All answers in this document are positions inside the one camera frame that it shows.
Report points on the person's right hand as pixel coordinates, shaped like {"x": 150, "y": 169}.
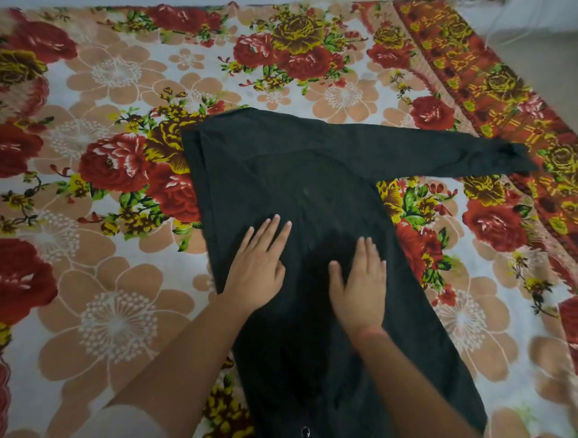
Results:
{"x": 361, "y": 298}

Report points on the person's left hand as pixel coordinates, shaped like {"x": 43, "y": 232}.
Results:
{"x": 255, "y": 275}

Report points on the person's right little finger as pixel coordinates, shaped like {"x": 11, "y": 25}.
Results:
{"x": 383, "y": 277}

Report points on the person's left middle finger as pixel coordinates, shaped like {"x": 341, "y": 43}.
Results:
{"x": 270, "y": 237}

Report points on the person's right middle finger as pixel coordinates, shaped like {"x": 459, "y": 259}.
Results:
{"x": 369, "y": 259}

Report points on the person's right thumb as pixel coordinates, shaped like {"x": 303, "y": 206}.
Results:
{"x": 337, "y": 279}

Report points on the person's left little finger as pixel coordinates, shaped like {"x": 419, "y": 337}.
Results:
{"x": 244, "y": 246}

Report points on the person's left thumb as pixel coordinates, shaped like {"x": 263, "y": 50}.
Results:
{"x": 281, "y": 275}

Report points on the black fabric garment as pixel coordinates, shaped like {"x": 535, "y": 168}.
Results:
{"x": 293, "y": 180}

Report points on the person's right forearm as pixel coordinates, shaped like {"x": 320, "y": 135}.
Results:
{"x": 406, "y": 388}

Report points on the person's left forearm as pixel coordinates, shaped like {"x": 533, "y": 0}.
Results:
{"x": 180, "y": 361}

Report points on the floral patterned bedsheet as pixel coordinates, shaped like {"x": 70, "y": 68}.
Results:
{"x": 113, "y": 279}

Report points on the white shirt sleeve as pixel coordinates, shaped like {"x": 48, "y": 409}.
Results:
{"x": 122, "y": 424}

